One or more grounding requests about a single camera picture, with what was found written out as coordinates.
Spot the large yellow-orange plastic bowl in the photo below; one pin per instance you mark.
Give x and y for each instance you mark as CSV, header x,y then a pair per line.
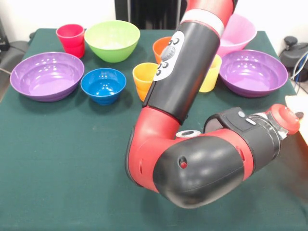
x,y
300,103

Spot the orange plastic cup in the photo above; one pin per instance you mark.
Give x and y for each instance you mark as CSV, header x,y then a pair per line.
x,y
142,77

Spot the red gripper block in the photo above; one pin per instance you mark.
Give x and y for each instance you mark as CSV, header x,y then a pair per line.
x,y
286,119

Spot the red-orange plastic bowl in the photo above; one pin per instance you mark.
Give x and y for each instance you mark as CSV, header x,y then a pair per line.
x,y
160,48

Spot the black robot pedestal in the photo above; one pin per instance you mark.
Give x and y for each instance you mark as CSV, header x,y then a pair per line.
x,y
149,14

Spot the dark green table cloth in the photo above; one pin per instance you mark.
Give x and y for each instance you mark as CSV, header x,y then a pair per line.
x,y
60,156

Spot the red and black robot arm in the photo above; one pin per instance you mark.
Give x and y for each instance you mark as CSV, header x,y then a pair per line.
x,y
192,156

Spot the yellow plastic cup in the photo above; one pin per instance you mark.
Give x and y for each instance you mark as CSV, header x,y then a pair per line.
x,y
211,77

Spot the purple plastic bowl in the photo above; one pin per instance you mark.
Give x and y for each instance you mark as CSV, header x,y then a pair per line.
x,y
45,77
252,72

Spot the blue plastic bowl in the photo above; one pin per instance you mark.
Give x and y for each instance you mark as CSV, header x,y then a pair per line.
x,y
103,86

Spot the green plastic bowl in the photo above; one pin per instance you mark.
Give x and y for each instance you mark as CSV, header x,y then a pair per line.
x,y
111,41

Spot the red plastic cup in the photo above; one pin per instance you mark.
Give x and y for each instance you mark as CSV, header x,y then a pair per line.
x,y
71,41

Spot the large pink plastic bowl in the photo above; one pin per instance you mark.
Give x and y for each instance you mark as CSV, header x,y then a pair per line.
x,y
238,31

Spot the black floor stand base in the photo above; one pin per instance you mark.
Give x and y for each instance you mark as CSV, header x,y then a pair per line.
x,y
14,50
292,51

